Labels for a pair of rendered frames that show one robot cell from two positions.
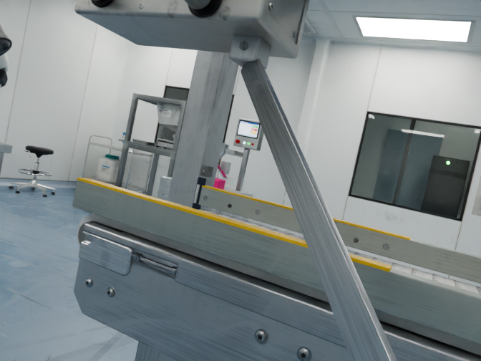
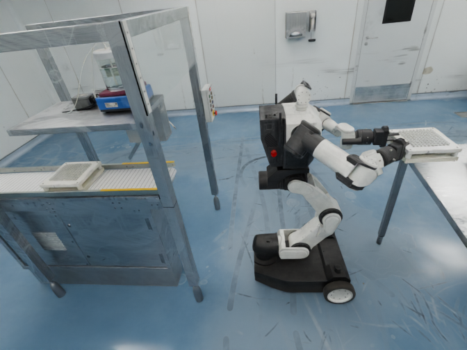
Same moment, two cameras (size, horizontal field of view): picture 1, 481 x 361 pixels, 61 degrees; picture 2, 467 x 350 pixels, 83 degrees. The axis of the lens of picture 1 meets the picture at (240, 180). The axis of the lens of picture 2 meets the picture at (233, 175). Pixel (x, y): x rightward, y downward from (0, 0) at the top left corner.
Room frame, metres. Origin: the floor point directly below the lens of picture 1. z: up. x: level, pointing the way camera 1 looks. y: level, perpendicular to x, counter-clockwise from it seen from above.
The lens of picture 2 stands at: (1.91, 0.11, 1.79)
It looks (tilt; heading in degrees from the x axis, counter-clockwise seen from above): 34 degrees down; 163
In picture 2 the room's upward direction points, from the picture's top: 7 degrees counter-clockwise
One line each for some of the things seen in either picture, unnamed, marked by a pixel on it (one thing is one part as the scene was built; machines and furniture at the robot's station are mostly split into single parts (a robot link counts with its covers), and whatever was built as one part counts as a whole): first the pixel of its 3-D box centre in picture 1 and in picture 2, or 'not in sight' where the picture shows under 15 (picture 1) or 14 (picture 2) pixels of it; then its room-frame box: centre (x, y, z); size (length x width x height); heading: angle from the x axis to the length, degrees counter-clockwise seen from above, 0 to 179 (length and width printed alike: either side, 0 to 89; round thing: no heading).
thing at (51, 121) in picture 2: not in sight; (92, 114); (0.47, -0.15, 1.36); 0.62 x 0.38 x 0.04; 64
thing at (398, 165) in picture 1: (411, 163); not in sight; (5.21, -2.09, 1.43); 1.38 x 0.01 x 1.16; 65
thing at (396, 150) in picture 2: not in sight; (391, 153); (1.10, 1.18, 1.06); 0.12 x 0.10 x 0.13; 98
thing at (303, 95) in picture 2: not in sight; (301, 96); (0.82, 0.83, 1.35); 0.10 x 0.07 x 0.09; 156
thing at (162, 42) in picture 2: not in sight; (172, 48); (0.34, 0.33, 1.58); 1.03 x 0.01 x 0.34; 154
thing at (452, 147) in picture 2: not in sight; (421, 139); (1.07, 1.40, 1.07); 0.25 x 0.24 x 0.02; 156
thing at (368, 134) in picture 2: not in sight; (374, 136); (0.92, 1.24, 1.06); 0.12 x 0.10 x 0.13; 58
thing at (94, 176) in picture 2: not in sight; (75, 180); (0.33, -0.41, 0.96); 0.24 x 0.24 x 0.02; 64
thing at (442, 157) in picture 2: not in sight; (418, 148); (1.07, 1.40, 1.02); 0.24 x 0.24 x 0.02; 66
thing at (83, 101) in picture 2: not in sight; (86, 101); (0.39, -0.17, 1.41); 0.12 x 0.07 x 0.06; 64
